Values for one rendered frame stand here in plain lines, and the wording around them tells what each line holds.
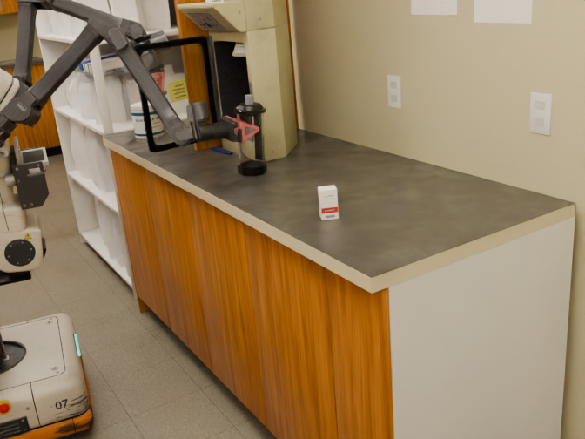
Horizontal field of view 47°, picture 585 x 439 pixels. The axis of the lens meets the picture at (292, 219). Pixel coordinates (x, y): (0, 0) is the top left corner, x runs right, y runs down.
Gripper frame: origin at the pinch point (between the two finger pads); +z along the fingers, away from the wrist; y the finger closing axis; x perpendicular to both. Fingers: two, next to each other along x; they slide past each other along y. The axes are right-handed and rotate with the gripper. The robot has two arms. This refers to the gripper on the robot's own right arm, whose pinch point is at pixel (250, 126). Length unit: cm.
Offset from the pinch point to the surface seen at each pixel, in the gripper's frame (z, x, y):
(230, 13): -0.5, -36.6, 11.8
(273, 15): 16.5, -35.5, 12.2
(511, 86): 51, -18, -66
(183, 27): -3, -30, 48
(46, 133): 24, 106, 508
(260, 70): 10.3, -16.8, 11.1
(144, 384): -33, 115, 39
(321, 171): 18.7, 14.5, -16.3
